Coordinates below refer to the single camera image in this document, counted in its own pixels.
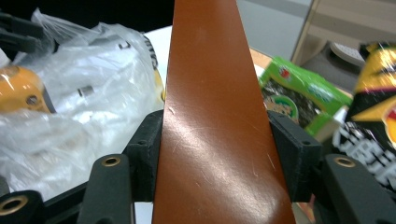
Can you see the black yellow snack bag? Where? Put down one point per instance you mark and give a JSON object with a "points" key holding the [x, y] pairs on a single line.
{"points": [[373, 102]]}

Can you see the light wooden desk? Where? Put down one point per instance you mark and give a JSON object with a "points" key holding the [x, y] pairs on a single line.
{"points": [[351, 21]]}

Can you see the clear plastic bag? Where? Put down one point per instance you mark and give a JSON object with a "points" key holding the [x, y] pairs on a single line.
{"points": [[93, 118]]}

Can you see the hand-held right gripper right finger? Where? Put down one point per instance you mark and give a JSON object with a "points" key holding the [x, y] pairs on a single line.
{"points": [[299, 161]]}

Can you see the green seaweed snack packet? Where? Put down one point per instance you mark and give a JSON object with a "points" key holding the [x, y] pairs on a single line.
{"points": [[299, 90]]}

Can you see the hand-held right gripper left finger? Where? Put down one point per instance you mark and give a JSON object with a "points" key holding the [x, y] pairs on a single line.
{"points": [[144, 155]]}

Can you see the black curtain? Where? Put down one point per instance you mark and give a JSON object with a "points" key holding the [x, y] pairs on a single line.
{"points": [[93, 12]]}

